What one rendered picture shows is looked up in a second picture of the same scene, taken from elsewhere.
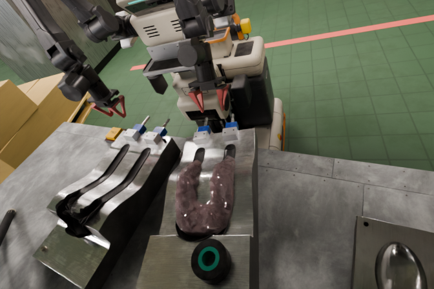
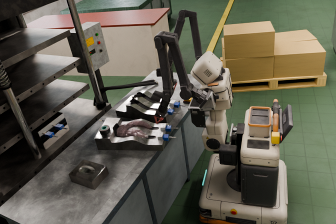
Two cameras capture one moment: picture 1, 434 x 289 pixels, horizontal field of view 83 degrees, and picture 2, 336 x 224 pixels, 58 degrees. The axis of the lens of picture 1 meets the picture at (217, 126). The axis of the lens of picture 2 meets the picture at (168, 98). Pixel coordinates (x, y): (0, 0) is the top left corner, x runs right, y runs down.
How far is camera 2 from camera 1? 197 cm
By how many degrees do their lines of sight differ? 65
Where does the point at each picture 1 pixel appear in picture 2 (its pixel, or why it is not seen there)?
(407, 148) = not seen: outside the picture
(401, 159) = not seen: outside the picture
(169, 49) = not seen: hidden behind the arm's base
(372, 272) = (90, 165)
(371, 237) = (99, 167)
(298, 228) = (115, 160)
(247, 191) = (126, 139)
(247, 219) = (117, 141)
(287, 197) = (128, 158)
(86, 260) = (123, 108)
